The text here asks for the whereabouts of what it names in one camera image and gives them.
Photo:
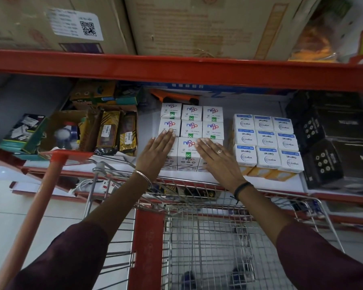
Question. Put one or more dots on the black wristband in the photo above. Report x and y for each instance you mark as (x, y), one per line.
(242, 187)

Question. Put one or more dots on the red shelf beam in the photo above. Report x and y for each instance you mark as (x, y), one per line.
(181, 70)

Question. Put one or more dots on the orange metal pole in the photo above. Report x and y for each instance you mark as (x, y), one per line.
(33, 214)

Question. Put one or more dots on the brown gold packet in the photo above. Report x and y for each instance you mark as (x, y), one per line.
(87, 132)
(128, 134)
(108, 132)

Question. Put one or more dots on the long blue white box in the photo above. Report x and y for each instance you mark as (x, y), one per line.
(217, 89)

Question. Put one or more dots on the person's left forearm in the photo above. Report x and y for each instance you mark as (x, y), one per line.
(109, 214)

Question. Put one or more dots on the person's right forearm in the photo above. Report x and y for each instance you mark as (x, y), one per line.
(278, 226)

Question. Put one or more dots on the black dotted box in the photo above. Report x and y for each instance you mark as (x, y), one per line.
(323, 164)
(326, 101)
(313, 129)

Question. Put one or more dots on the person's left hand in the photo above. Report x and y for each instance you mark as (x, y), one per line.
(153, 158)

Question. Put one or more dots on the person's right middle finger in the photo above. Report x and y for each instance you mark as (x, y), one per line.
(210, 150)

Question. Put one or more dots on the person's left little finger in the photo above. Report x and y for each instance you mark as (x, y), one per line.
(152, 144)

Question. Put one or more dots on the open brown cardboard tray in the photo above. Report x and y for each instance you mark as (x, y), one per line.
(60, 123)

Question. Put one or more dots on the person's dark shoe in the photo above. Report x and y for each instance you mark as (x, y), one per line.
(240, 276)
(188, 280)

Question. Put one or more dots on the person's left middle finger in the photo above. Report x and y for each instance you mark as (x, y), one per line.
(166, 138)

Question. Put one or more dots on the white power strip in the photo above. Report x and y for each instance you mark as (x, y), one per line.
(93, 185)

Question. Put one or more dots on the stack of white blue-label boxes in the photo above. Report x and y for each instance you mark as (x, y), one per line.
(266, 141)

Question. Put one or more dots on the cardboard carton with white label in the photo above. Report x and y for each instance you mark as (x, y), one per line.
(48, 24)

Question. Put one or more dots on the blue white tape roll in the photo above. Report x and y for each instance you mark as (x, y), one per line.
(67, 134)

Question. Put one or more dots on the yellow green box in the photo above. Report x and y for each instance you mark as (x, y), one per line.
(92, 93)

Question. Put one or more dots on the person's right hand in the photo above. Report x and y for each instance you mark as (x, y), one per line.
(223, 167)

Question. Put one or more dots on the stack of white green-label boxes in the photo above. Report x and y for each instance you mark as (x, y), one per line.
(191, 126)

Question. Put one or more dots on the red cart seat flap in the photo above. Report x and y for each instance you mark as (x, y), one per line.
(146, 250)

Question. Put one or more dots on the teal open box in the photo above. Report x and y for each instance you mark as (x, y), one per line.
(19, 134)

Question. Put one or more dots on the large brown cardboard carton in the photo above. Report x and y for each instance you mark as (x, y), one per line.
(211, 27)

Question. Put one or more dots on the person's right little finger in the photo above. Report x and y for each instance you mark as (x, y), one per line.
(224, 150)

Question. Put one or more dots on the small teal box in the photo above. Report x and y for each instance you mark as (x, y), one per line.
(127, 98)

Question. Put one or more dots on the clear plastic wrapped package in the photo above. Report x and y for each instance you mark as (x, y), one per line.
(329, 33)

